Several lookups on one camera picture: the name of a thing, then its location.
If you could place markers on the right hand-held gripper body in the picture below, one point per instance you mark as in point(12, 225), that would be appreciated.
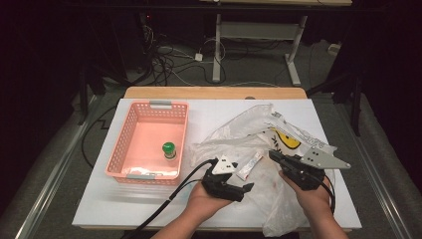
point(305, 176)

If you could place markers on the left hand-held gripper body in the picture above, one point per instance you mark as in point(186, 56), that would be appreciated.
point(219, 186)

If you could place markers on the white ointment tube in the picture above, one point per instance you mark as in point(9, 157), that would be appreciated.
point(249, 166)

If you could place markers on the clear plastic bag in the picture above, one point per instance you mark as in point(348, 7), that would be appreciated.
point(268, 199)

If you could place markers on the small green-capped bottle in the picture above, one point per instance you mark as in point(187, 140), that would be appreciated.
point(169, 150)

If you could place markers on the white dropper bottle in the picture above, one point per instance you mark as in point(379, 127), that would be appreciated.
point(154, 171)

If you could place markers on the pink plastic basket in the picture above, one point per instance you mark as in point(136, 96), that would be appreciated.
point(146, 139)

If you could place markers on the person's left hand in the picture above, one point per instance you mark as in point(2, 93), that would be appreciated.
point(202, 205)

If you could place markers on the person's right hand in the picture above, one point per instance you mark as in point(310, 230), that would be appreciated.
point(315, 200)

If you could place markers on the wooden table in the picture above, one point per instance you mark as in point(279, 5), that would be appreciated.
point(215, 93)

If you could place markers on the black metal stand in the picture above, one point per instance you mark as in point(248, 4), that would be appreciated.
point(84, 86)
point(355, 96)

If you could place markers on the white power adapter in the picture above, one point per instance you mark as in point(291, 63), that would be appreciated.
point(198, 57)

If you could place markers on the white board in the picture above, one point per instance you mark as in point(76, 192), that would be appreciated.
point(99, 205)

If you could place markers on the metal floor rail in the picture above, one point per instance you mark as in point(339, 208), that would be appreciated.
point(381, 192)
point(53, 186)

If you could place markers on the white metal desk frame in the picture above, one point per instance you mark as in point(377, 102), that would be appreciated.
point(217, 49)

